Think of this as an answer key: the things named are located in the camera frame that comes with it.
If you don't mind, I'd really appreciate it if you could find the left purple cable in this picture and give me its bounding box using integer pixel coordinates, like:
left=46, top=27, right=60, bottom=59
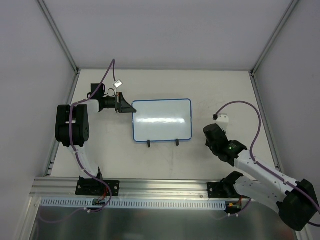
left=37, top=58, right=116, bottom=223

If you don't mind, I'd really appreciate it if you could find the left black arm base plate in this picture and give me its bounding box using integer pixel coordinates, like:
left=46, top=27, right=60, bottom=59
left=75, top=177, right=120, bottom=197

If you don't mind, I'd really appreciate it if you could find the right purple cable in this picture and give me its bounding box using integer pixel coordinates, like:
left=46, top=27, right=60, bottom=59
left=216, top=100, right=320, bottom=228

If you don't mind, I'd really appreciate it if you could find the aluminium mounting rail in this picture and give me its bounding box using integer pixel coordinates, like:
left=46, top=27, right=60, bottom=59
left=29, top=177, right=220, bottom=200

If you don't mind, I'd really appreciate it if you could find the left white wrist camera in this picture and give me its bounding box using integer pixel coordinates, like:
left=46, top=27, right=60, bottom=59
left=112, top=79, right=123, bottom=89

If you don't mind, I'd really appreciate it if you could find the white slotted cable duct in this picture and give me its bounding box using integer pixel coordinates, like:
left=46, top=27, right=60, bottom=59
left=40, top=197, right=227, bottom=211

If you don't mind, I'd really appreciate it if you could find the blue-framed whiteboard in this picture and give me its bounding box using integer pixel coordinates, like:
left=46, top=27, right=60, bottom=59
left=131, top=98, right=193, bottom=143

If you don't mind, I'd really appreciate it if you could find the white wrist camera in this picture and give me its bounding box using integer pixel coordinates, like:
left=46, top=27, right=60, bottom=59
left=112, top=79, right=123, bottom=89
left=213, top=113, right=229, bottom=132

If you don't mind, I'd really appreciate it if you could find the purple cable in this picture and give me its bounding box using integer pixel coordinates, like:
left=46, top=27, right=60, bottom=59
left=216, top=100, right=320, bottom=228
left=37, top=58, right=116, bottom=223

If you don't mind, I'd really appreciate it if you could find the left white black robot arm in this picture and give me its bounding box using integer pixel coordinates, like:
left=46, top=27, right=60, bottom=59
left=55, top=83, right=137, bottom=195

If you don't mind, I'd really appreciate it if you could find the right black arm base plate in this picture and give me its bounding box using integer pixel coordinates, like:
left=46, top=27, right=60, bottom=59
left=206, top=182, right=228, bottom=199

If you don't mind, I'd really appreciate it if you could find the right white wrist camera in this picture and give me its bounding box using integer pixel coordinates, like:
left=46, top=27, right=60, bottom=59
left=213, top=113, right=229, bottom=132

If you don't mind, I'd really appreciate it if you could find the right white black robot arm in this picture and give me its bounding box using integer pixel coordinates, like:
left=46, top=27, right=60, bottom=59
left=203, top=123, right=320, bottom=232

